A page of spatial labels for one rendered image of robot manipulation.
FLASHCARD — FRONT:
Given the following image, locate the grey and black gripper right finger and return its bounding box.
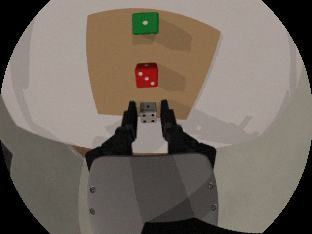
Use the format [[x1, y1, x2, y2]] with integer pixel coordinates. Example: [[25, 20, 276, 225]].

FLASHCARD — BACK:
[[160, 100, 216, 169]]

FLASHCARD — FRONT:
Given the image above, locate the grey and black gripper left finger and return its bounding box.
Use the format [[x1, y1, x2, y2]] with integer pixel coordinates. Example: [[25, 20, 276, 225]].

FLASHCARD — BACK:
[[85, 101, 138, 171]]

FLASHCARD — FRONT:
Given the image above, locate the red die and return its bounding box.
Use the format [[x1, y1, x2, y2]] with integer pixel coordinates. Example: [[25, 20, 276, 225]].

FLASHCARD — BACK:
[[135, 63, 158, 88]]

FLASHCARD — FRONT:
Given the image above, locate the brown square mat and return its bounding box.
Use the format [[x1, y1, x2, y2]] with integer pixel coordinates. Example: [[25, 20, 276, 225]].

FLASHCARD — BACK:
[[86, 8, 221, 120]]

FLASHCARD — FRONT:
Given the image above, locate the green die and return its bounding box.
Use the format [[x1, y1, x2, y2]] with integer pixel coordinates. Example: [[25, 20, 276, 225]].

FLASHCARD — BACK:
[[132, 12, 159, 35]]

